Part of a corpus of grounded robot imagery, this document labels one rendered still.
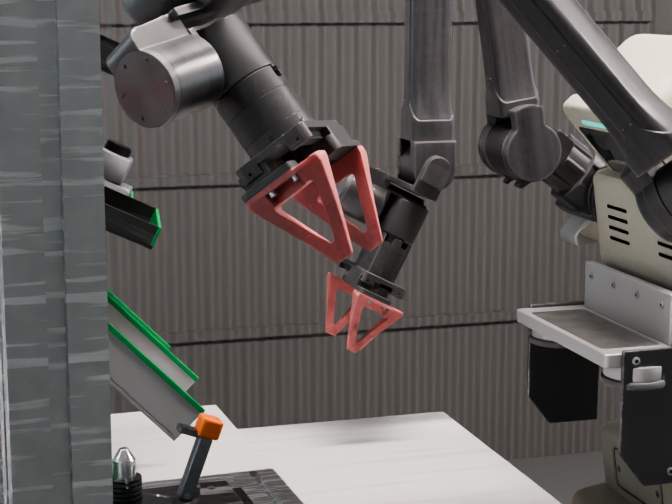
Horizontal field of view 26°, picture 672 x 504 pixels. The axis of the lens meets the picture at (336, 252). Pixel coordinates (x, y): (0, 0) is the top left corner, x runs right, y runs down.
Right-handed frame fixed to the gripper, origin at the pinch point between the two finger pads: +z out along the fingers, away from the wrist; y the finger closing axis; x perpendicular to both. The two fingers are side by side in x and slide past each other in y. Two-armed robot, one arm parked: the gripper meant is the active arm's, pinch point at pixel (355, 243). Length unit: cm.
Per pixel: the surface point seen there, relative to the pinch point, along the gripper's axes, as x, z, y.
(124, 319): 36, -11, 39
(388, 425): 32, 17, 83
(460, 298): 67, 8, 324
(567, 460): 72, 69, 342
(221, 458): 47, 7, 63
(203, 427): 23.4, 4.5, 10.6
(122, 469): 30.2, 3.5, 7.0
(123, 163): 28, -25, 43
